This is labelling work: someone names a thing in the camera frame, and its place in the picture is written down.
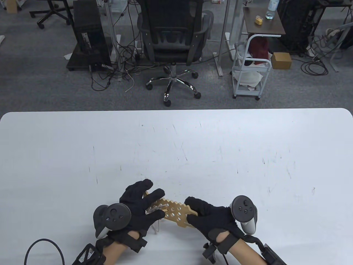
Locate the clear water bottle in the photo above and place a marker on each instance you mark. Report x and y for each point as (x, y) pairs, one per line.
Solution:
(271, 8)

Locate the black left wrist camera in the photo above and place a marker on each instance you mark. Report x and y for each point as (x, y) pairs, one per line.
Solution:
(88, 255)

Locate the small cardboard box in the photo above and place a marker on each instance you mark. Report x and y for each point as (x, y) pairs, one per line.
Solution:
(11, 6)

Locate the white rolling cart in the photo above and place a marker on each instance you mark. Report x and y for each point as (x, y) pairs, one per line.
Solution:
(265, 80)

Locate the person's left forearm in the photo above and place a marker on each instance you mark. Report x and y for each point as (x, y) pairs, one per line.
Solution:
(115, 252)

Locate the black grey hand controller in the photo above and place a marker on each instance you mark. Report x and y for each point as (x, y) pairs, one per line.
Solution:
(111, 216)
(244, 209)

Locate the dark brown side table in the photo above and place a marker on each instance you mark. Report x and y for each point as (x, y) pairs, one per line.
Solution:
(266, 27)

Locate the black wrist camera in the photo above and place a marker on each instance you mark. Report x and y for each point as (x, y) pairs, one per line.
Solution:
(88, 255)
(273, 256)

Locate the black mesh office chair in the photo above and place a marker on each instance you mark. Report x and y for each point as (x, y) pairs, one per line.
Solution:
(173, 24)

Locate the dark red bag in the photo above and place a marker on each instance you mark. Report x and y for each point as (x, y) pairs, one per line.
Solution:
(259, 48)

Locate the black right glove sensor module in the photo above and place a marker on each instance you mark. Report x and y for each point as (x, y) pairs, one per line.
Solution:
(209, 251)

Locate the black grey right hand controller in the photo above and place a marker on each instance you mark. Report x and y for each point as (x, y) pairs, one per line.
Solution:
(244, 209)

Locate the white paper sheet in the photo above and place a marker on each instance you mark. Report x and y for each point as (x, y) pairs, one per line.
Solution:
(68, 56)

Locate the person's right hand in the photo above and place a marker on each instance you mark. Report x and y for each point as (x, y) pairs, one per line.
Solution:
(215, 218)

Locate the white cloth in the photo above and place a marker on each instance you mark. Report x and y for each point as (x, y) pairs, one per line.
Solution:
(248, 77)

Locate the person's right forearm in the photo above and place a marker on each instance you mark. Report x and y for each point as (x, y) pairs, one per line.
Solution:
(245, 255)

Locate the small yellow case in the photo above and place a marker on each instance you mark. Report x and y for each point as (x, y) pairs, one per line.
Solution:
(258, 20)

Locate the grey desk leg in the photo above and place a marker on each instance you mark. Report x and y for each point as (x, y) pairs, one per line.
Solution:
(333, 62)

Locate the black glove sensor module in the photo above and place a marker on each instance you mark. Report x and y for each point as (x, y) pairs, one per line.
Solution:
(209, 251)
(136, 244)

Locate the person's left hand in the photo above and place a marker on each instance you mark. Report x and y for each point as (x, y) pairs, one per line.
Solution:
(138, 209)

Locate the aluminium frame post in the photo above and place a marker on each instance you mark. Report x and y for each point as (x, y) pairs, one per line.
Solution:
(224, 27)
(110, 27)

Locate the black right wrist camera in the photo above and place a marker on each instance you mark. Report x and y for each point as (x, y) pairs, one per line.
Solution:
(273, 256)

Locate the white floor object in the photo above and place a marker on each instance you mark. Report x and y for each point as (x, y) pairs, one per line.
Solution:
(1, 40)

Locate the black computer tower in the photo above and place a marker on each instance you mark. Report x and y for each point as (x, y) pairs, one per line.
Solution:
(88, 24)

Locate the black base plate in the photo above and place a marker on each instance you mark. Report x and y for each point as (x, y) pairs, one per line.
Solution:
(75, 62)

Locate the wooden crocodile lacing toy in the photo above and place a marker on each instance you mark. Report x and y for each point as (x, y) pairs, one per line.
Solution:
(176, 211)

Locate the clear plastic box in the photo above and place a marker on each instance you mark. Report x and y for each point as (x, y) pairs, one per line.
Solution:
(118, 5)

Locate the brown cardboard box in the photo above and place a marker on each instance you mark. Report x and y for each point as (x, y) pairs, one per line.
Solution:
(281, 61)

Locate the black grey left hand controller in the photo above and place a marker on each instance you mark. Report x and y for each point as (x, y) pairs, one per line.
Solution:
(111, 216)

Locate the black equipment cabinet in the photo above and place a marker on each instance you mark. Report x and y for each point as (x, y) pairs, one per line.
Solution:
(295, 24)

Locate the black swivel chair base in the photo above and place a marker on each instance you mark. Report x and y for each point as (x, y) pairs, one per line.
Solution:
(52, 8)

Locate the black left glove sensor module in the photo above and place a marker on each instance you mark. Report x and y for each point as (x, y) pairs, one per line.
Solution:
(136, 244)

